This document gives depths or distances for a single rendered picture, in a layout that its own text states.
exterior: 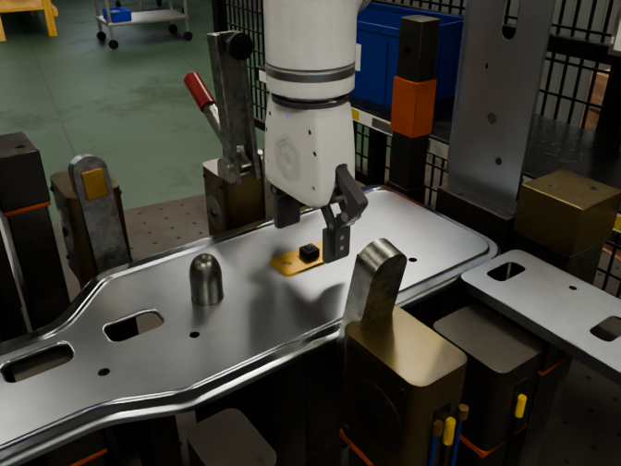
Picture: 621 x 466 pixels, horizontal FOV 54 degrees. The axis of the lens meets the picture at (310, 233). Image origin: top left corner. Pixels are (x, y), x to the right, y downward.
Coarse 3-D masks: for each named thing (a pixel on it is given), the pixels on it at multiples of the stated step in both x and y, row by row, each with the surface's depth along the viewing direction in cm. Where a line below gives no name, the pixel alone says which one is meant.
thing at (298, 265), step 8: (320, 240) 70; (304, 248) 67; (320, 248) 69; (280, 256) 67; (288, 256) 67; (296, 256) 67; (304, 256) 67; (312, 256) 67; (320, 256) 67; (272, 264) 66; (280, 264) 66; (296, 264) 66; (304, 264) 66; (312, 264) 66; (288, 272) 64; (296, 272) 64
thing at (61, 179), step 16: (64, 176) 70; (64, 192) 66; (64, 208) 67; (80, 208) 65; (64, 224) 70; (80, 224) 66; (64, 240) 73; (80, 240) 67; (80, 256) 68; (128, 256) 72; (80, 272) 70; (96, 272) 70; (80, 288) 77; (128, 320) 76; (112, 336) 76; (128, 336) 77; (128, 432) 83
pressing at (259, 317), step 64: (384, 192) 82; (192, 256) 68; (256, 256) 68; (448, 256) 68; (64, 320) 57; (192, 320) 58; (256, 320) 58; (320, 320) 58; (0, 384) 50; (64, 384) 50; (128, 384) 50; (192, 384) 50; (0, 448) 45
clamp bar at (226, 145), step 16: (224, 32) 68; (240, 32) 66; (224, 48) 69; (240, 48) 66; (224, 64) 68; (240, 64) 70; (224, 80) 69; (240, 80) 71; (224, 96) 69; (240, 96) 72; (224, 112) 70; (240, 112) 72; (224, 128) 72; (240, 128) 73; (224, 144) 73; (240, 144) 73; (256, 144) 73; (256, 160) 74; (256, 176) 75
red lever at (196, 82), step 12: (192, 72) 78; (192, 84) 78; (204, 84) 78; (192, 96) 78; (204, 96) 77; (204, 108) 77; (216, 108) 77; (216, 120) 76; (216, 132) 76; (240, 156) 74; (240, 168) 74
